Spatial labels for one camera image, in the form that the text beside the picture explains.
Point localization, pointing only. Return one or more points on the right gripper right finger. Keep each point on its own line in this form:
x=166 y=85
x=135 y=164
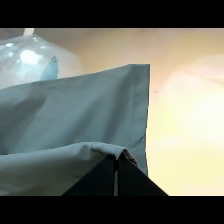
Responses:
x=133 y=181

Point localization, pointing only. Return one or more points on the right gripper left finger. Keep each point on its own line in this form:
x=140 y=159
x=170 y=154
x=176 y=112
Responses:
x=100 y=180

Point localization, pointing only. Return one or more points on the grey-brown pants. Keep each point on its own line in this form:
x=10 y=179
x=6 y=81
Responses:
x=83 y=110

